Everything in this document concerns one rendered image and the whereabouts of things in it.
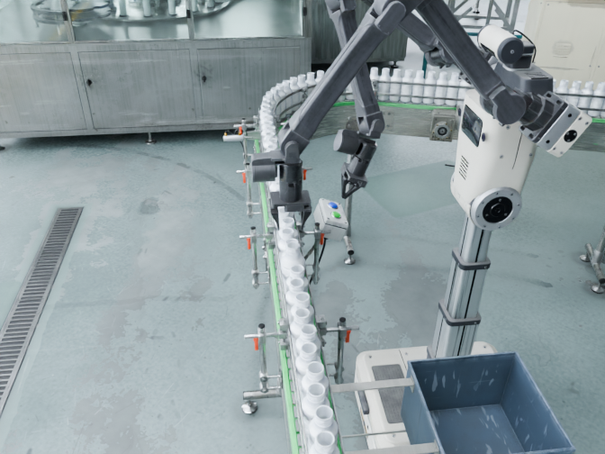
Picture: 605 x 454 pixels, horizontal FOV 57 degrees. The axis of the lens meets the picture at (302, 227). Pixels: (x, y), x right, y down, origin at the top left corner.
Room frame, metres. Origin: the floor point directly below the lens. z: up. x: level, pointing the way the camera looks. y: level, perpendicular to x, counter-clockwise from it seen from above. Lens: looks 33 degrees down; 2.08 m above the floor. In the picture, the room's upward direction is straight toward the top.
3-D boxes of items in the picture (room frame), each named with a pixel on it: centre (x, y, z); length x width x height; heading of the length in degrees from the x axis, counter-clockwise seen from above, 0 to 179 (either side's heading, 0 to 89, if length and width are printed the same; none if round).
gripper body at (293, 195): (1.26, 0.03, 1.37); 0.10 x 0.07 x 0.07; 97
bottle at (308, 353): (0.90, -0.02, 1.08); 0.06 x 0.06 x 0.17
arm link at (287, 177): (1.26, 0.04, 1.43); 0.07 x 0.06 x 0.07; 98
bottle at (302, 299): (1.08, 0.00, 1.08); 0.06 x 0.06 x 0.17
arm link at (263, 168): (1.25, 0.07, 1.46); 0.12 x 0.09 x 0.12; 98
